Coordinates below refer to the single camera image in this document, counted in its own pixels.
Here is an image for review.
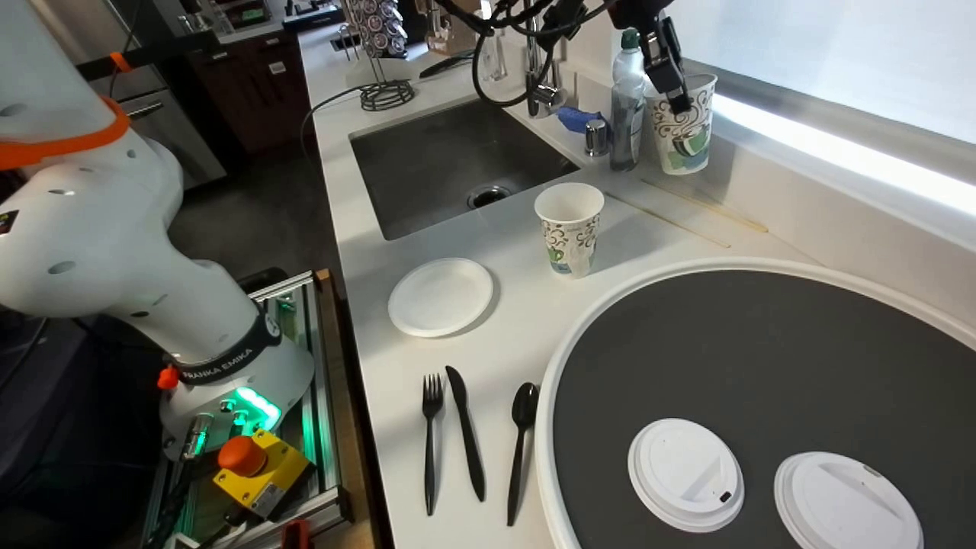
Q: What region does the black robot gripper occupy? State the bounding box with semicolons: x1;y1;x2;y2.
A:
607;0;693;117

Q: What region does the patterned paper cup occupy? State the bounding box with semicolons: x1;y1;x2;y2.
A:
533;182;604;278
647;71;717;177

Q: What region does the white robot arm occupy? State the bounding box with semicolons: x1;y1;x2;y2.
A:
0;0;314;460

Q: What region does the clear dish soap bottle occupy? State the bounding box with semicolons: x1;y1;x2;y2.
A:
610;26;652;169

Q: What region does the blue scrub brush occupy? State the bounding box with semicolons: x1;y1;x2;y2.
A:
558;106;610;156

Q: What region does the chrome kitchen faucet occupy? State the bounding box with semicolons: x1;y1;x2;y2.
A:
516;9;564;118

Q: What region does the stainless steel sink basin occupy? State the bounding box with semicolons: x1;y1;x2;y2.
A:
350;99;578;241

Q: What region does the round black white tray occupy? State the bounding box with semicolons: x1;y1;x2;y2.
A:
536;263;976;549

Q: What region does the white round plate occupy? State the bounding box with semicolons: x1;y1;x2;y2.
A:
389;257;495;337

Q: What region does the black plastic spoon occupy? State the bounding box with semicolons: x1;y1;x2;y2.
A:
508;382;539;526

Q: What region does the black plastic fork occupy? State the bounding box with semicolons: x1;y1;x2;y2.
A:
421;375;444;516

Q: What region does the white cup lid near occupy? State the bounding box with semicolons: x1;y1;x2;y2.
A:
629;416;746;533

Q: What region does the white cup lid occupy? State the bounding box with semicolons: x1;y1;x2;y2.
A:
629;416;746;533
775;451;925;549

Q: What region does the black plastic knife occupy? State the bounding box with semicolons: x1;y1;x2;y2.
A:
447;365;487;501

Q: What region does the white cup lid far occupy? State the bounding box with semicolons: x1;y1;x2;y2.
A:
775;451;925;549

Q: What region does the yellow emergency stop box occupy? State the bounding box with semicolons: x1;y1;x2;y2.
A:
214;430;309;518

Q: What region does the black cables bundle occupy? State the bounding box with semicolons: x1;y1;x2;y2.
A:
436;0;614;110

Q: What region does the wire pod holder rack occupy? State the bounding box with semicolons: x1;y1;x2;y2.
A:
340;0;421;117

